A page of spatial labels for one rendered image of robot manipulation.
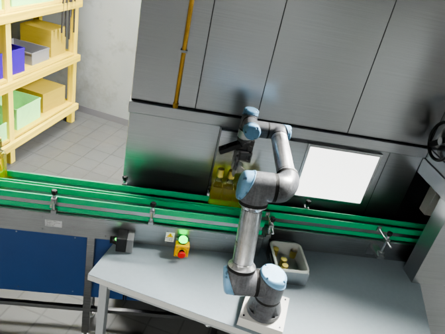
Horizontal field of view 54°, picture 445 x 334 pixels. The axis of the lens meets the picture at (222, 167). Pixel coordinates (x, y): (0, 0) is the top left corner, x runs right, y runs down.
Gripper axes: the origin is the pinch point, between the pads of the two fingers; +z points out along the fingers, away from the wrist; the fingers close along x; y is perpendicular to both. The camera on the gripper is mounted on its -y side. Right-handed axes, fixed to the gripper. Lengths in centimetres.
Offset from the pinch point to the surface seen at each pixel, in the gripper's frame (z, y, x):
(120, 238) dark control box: 32, -50, -23
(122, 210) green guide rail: 22, -51, -13
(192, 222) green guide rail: 24.2, -16.4, -13.3
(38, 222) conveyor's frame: 33, -90, -16
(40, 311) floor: 115, -95, 2
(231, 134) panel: -15.0, -2.4, 12.2
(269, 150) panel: -9.2, 19.7, 12.3
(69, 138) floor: 115, -131, 231
